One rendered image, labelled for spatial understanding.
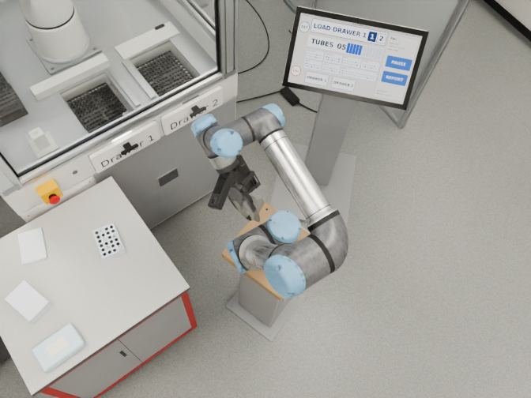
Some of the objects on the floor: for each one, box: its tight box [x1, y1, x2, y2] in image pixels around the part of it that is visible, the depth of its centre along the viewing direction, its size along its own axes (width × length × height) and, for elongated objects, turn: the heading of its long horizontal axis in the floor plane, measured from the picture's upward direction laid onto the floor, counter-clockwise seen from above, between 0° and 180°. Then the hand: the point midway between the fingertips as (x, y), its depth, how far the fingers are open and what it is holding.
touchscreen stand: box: [270, 94, 358, 228], centre depth 244 cm, size 50×45×102 cm
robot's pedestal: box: [225, 208, 311, 342], centre depth 222 cm, size 30×30×76 cm
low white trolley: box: [0, 176, 198, 398], centre depth 213 cm, size 58×62×76 cm
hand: (251, 219), depth 152 cm, fingers open, 3 cm apart
